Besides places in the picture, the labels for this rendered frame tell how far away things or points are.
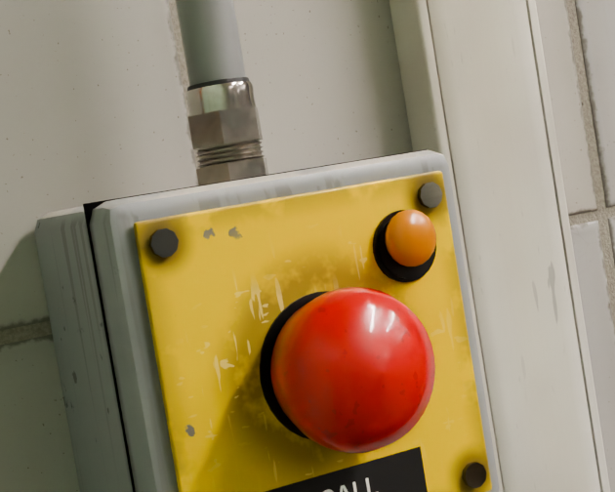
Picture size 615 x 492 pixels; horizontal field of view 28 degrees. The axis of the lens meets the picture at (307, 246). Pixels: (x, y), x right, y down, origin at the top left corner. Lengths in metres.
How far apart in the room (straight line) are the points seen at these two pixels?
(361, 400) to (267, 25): 0.15
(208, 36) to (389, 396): 0.11
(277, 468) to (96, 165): 0.11
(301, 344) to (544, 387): 0.15
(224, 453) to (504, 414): 0.14
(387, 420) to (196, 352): 0.05
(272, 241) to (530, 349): 0.14
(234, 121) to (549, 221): 0.13
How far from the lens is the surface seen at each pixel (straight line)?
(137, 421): 0.30
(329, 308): 0.29
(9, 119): 0.36
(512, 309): 0.41
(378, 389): 0.29
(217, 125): 0.33
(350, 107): 0.40
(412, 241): 0.31
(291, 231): 0.31
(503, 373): 0.41
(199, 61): 0.34
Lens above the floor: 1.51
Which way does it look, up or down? 3 degrees down
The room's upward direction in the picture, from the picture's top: 9 degrees counter-clockwise
